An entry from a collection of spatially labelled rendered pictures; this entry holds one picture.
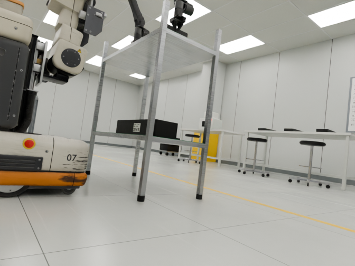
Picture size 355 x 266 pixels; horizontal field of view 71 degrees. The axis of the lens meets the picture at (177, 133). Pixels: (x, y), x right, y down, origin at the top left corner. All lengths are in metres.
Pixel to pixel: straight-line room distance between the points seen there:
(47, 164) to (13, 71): 0.44
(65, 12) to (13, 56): 0.47
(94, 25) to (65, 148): 0.74
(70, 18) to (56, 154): 0.79
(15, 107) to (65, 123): 9.68
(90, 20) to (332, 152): 5.22
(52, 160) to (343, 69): 5.74
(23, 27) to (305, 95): 5.76
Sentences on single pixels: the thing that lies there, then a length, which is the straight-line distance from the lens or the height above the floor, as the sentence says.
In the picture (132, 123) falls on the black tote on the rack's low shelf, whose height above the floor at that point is 0.44.
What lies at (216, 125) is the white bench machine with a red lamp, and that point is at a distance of 6.10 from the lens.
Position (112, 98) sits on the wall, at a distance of 11.67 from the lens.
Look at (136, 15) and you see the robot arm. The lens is 2.23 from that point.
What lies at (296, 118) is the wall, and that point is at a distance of 6.35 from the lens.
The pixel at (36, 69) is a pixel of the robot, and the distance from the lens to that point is 1.58.
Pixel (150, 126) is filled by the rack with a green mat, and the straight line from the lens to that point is 1.34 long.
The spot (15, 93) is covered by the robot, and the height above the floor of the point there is 0.45.
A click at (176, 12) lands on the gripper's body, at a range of 1.76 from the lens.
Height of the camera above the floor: 0.31
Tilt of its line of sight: 3 degrees up
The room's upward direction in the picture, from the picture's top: 7 degrees clockwise
